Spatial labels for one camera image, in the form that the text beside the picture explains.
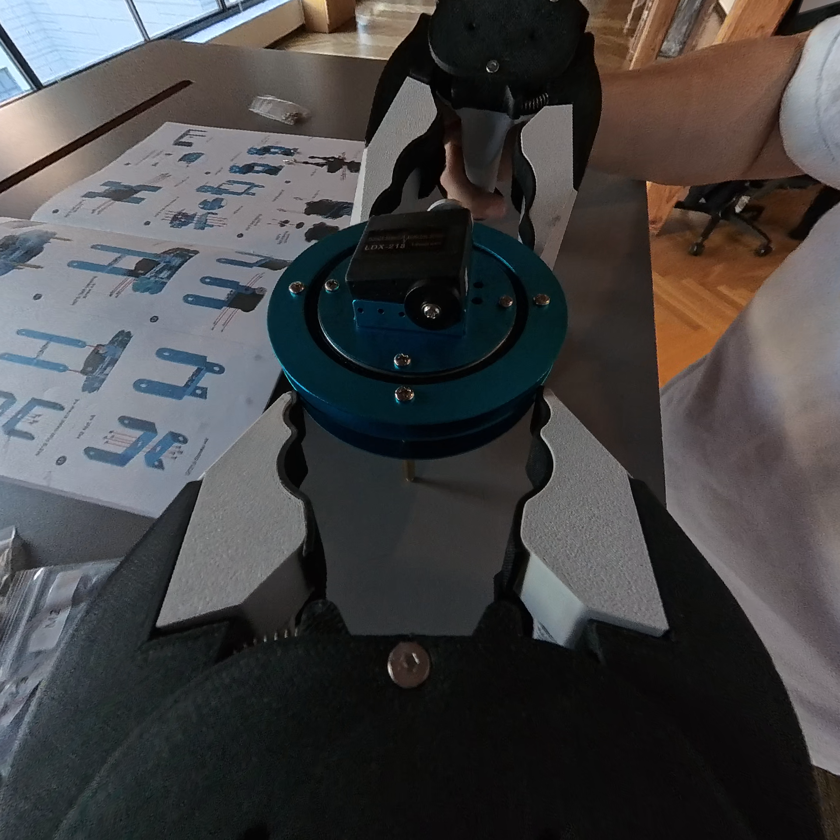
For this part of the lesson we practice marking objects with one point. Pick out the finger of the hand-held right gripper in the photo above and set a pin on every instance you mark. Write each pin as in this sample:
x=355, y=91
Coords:
x=558, y=170
x=387, y=151

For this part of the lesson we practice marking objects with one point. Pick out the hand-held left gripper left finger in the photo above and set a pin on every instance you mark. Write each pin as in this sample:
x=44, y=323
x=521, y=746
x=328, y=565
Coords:
x=229, y=525

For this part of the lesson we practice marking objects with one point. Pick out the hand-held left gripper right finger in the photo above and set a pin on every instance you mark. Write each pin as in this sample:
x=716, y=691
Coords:
x=590, y=525

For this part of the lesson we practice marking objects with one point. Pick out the blue round robot arm base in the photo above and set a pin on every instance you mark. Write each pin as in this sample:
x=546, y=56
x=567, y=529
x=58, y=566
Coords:
x=367, y=394

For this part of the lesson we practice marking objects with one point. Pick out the illustrated assembly manual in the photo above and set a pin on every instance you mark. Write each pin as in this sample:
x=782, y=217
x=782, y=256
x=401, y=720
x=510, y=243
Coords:
x=131, y=295

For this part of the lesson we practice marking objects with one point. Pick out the person's right forearm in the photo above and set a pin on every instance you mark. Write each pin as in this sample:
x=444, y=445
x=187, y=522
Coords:
x=689, y=111

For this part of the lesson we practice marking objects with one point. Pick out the dark grey desk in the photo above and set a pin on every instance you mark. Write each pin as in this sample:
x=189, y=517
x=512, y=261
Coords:
x=604, y=328

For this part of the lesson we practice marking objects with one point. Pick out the person's right hand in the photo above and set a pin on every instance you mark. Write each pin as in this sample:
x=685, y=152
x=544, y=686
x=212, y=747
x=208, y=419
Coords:
x=482, y=203

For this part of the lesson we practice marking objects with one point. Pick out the small clear screw bag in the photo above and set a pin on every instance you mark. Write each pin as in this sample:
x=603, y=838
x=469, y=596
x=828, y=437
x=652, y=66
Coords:
x=279, y=110

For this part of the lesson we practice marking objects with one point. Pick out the brown cardboard box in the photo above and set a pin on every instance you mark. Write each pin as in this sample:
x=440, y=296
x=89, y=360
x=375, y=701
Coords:
x=328, y=13

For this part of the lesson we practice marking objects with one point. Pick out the black office chair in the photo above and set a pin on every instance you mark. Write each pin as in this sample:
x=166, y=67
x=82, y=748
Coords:
x=722, y=203

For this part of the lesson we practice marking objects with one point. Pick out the person in white shirt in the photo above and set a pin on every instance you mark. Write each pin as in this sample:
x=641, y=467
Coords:
x=754, y=459

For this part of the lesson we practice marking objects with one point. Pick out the large black-framed window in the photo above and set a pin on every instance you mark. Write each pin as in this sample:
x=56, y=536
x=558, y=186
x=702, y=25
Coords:
x=79, y=33

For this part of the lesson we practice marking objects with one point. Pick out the wooden frame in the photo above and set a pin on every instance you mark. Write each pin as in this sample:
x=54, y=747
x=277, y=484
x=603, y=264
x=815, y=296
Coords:
x=656, y=33

